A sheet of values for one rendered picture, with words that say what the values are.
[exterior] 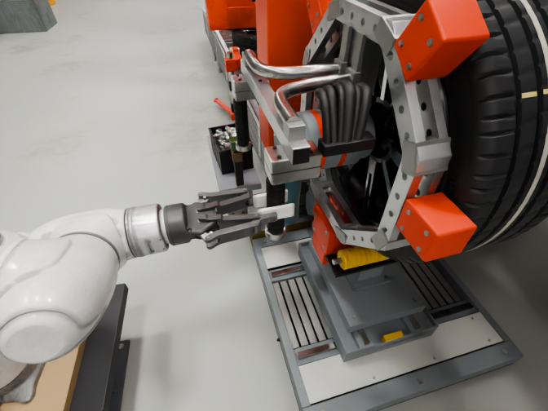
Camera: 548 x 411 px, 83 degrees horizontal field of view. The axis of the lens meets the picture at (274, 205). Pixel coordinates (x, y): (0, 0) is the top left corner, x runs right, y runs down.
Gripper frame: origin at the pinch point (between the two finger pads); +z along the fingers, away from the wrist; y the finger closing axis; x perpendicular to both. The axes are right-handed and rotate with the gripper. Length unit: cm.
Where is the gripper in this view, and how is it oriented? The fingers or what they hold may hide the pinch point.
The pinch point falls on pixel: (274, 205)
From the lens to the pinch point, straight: 60.4
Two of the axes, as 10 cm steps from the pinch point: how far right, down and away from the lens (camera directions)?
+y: 2.7, 6.6, -7.0
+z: 9.6, -1.9, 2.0
